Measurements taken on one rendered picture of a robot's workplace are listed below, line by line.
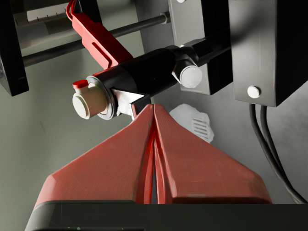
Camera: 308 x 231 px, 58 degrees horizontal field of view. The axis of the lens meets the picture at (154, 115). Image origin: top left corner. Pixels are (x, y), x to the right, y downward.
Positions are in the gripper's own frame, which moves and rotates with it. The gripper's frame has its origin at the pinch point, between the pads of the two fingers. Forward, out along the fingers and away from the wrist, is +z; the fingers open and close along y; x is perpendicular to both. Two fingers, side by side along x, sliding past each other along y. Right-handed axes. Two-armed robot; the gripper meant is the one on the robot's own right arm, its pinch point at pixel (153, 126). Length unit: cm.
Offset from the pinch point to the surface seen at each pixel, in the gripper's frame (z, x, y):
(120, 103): 3.0, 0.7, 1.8
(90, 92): 3.5, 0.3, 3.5
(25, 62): 19.3, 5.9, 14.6
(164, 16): 35.6, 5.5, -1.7
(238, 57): 10.9, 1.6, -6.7
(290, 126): 20.2, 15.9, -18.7
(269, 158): 5.5, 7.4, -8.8
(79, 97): 3.2, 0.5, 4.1
